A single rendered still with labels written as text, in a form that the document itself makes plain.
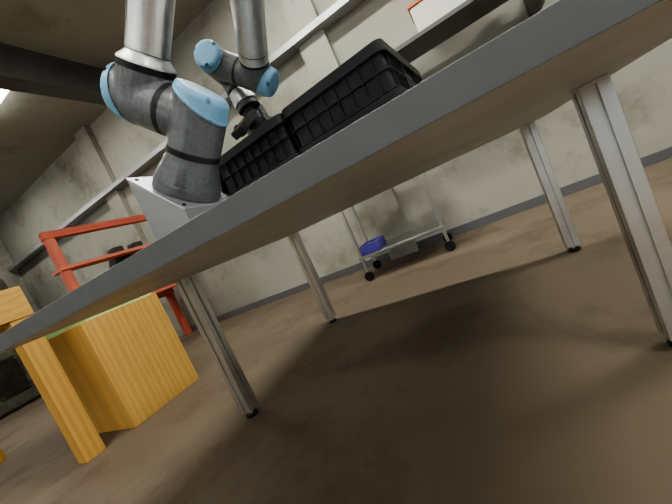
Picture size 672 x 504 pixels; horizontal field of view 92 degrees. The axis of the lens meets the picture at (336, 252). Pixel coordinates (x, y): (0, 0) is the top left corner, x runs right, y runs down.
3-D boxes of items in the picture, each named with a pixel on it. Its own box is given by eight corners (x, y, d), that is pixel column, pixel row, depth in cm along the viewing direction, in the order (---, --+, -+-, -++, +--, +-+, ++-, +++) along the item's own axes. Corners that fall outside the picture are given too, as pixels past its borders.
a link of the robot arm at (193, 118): (201, 160, 69) (213, 93, 63) (146, 138, 70) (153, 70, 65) (231, 157, 80) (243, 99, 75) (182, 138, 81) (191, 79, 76)
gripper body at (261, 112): (285, 132, 103) (265, 99, 103) (268, 131, 95) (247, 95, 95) (269, 146, 107) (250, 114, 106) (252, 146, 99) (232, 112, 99)
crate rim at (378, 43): (383, 46, 69) (378, 35, 69) (282, 120, 84) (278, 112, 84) (423, 79, 103) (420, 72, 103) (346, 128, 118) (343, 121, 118)
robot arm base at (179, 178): (179, 205, 69) (186, 159, 65) (137, 178, 75) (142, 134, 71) (233, 200, 82) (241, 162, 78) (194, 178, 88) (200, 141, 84)
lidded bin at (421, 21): (469, 18, 265) (459, -9, 264) (469, 0, 236) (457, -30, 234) (423, 48, 283) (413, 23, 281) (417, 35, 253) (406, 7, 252)
